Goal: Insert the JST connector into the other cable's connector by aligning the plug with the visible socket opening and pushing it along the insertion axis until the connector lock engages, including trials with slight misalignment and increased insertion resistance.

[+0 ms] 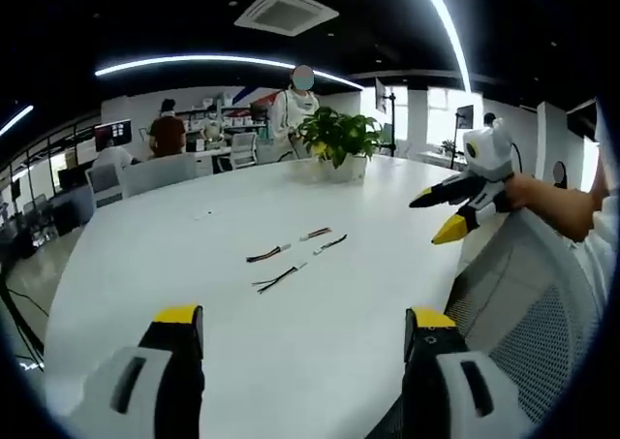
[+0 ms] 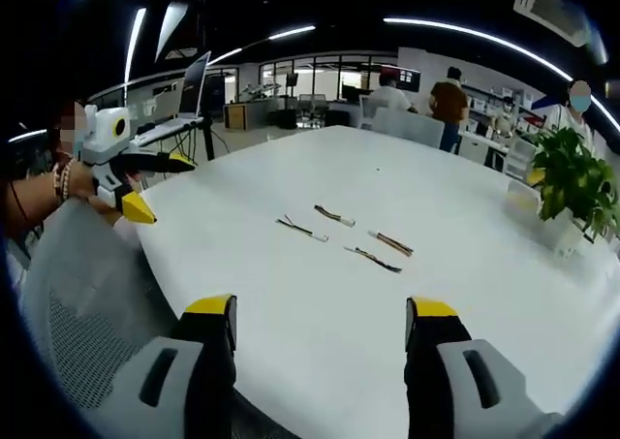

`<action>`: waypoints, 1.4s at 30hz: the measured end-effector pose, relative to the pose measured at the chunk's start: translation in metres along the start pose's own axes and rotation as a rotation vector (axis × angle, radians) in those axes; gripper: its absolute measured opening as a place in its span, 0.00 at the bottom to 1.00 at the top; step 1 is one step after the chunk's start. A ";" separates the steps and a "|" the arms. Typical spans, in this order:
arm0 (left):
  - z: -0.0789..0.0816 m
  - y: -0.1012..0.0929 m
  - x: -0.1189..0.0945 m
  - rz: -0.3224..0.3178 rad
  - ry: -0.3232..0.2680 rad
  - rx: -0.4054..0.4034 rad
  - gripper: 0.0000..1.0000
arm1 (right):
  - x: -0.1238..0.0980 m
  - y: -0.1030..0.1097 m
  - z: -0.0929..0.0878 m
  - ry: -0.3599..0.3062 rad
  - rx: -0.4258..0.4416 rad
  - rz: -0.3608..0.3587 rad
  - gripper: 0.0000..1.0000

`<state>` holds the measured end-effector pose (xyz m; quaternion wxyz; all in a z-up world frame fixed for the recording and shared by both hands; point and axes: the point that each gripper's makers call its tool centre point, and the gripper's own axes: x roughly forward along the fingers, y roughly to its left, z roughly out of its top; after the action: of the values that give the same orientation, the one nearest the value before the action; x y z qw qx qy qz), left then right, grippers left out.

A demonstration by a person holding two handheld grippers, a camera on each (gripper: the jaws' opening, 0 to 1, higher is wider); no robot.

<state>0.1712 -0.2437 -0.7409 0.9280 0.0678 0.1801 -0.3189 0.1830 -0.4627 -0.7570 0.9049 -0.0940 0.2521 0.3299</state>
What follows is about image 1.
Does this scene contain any computer monitor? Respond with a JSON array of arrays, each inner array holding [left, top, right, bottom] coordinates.
[[93, 119, 133, 152]]

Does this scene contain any white mesh office chair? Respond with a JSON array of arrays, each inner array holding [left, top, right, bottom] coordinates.
[[444, 209, 609, 433]]

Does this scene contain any monitor on black stand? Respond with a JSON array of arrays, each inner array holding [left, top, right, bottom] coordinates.
[[374, 77, 399, 157], [450, 104, 477, 172]]

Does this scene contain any ceiling light strip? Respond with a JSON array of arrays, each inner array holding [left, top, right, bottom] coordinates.
[[93, 54, 365, 92], [413, 0, 475, 92], [0, 104, 36, 139]]

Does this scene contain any green potted plant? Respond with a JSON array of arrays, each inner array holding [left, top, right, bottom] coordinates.
[[294, 106, 385, 184]]

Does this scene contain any JST connector with long wires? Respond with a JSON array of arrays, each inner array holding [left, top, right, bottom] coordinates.
[[251, 262, 309, 295]]

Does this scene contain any JST connector with black wires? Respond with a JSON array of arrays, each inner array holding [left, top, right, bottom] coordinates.
[[311, 234, 350, 258]]

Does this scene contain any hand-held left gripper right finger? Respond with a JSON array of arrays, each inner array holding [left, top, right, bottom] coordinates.
[[400, 305, 534, 439]]

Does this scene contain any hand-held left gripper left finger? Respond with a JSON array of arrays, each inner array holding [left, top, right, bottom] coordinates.
[[62, 303, 207, 439]]

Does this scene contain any ceiling air conditioner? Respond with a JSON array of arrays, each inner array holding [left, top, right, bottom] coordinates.
[[232, 0, 341, 39]]

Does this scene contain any person's right hand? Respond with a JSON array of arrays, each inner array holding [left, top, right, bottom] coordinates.
[[503, 172, 537, 213]]

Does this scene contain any JST connector with striped wires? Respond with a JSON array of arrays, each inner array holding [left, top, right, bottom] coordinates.
[[245, 245, 293, 265]]

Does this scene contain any grey office chair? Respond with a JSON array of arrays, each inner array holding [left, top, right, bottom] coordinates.
[[118, 153, 199, 199], [85, 163, 125, 209]]

